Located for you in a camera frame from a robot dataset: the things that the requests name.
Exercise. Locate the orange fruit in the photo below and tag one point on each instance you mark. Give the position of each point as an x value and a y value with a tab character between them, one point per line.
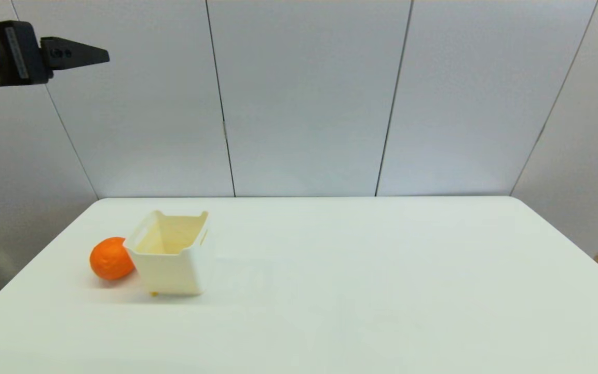
109	259

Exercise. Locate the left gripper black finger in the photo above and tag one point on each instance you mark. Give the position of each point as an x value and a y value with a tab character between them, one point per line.
73	54

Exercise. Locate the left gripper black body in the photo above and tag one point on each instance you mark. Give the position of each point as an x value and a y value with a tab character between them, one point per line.
3	54

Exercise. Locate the white plastic bin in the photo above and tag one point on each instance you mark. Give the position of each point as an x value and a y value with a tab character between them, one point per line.
174	272

